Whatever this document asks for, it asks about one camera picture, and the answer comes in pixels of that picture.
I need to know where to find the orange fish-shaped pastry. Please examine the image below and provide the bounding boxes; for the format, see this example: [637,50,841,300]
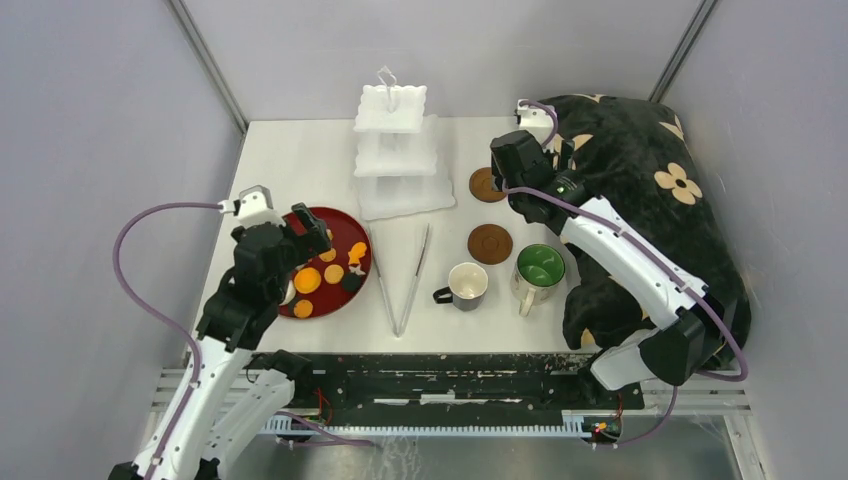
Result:
[347,241,368,266]

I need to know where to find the round beige biscuit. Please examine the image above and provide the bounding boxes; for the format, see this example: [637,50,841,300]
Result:
[323,264,346,285]

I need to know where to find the small chip cookie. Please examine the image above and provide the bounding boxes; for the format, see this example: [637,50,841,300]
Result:
[319,248,337,263]

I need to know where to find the large orange egg tart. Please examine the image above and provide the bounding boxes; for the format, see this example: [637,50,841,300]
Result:
[293,267,323,295]

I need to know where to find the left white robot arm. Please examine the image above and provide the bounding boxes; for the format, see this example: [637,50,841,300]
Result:
[110,201,331,479]

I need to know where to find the metal serving tongs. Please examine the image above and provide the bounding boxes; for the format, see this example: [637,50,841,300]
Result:
[369,220,432,339]

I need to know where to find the far brown wooden coaster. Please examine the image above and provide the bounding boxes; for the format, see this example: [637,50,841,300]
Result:
[468,167,506,203]

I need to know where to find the dark chocolate sandwich cookie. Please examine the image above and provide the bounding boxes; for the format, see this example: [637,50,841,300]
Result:
[340,272,363,294]

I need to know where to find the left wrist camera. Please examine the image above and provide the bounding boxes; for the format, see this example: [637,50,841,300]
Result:
[218,185,282,229]

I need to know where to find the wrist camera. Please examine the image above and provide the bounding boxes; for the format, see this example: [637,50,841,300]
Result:
[218,185,282,229]
[515,99,558,147]

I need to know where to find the white star cookie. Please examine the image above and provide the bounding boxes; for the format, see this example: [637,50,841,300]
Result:
[348,264,366,277]

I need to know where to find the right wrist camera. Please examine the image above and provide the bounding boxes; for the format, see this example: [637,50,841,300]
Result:
[515,99,558,147]

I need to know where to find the dark red round tray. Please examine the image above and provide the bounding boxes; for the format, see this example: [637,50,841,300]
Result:
[279,207,373,319]

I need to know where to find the near brown wooden coaster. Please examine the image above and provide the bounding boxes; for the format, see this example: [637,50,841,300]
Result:
[467,224,513,265]

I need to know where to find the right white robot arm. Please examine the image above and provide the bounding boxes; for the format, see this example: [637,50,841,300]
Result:
[490,130,748,408]

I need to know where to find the black floral pillow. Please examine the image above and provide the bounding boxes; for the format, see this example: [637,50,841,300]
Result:
[542,94,751,350]

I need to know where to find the brown wooden coaster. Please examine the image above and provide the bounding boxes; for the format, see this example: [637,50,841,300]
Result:
[468,167,506,203]
[467,224,513,265]

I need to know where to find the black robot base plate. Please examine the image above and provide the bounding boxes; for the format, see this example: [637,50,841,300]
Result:
[289,353,645,427]

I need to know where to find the chocolate chip cookie lower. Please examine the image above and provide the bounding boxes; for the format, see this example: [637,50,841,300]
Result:
[291,299,314,319]

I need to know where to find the white three-tier dessert stand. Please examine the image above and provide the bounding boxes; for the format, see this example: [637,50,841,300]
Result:
[353,66,456,221]

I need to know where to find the black white-lined mug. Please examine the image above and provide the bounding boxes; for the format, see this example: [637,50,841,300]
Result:
[432,262,489,312]

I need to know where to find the cream green-lined mug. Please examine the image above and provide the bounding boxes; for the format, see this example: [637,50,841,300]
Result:
[510,244,566,317]

